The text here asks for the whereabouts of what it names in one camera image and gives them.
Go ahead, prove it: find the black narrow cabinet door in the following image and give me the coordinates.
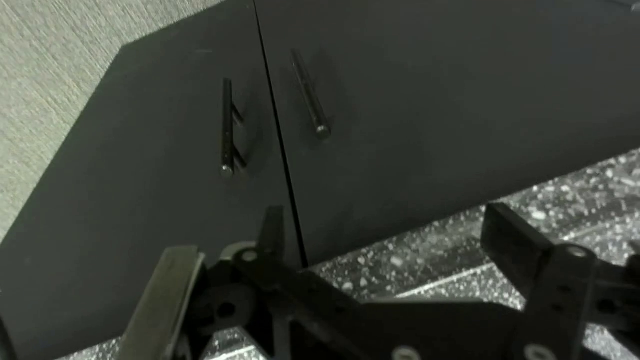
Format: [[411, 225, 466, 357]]
[[0, 0, 311, 360]]

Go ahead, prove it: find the black bar cabinet handle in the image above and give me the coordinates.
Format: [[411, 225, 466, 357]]
[[290, 48, 335, 142], [218, 77, 250, 179]]

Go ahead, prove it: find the black hinged cabinet door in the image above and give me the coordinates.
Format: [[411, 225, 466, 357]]
[[254, 0, 640, 271]]

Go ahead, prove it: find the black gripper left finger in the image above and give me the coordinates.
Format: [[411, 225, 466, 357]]
[[190, 204, 404, 360]]

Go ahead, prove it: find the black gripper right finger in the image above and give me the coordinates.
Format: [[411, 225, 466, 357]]
[[483, 203, 640, 360]]

